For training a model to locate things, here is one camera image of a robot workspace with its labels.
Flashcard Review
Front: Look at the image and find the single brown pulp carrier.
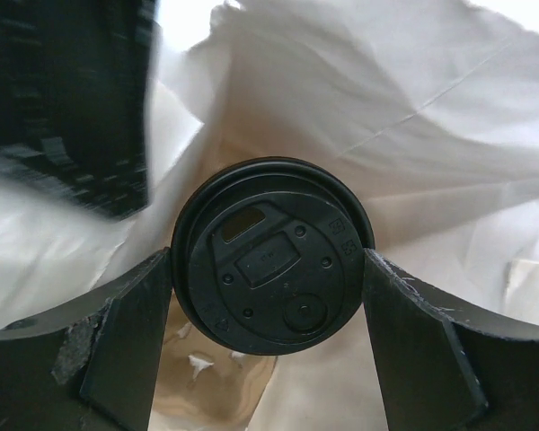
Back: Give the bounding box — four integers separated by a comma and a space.
148, 297, 277, 431

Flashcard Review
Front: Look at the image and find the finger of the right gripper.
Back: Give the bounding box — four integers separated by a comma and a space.
0, 0, 156, 220

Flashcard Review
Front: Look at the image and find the brown paper takeout bag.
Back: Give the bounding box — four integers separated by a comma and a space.
0, 1, 539, 430

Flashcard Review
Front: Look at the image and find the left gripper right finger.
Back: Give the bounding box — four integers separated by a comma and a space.
363, 250, 539, 430

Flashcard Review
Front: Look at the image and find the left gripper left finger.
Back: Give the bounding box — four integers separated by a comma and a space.
0, 249, 172, 430

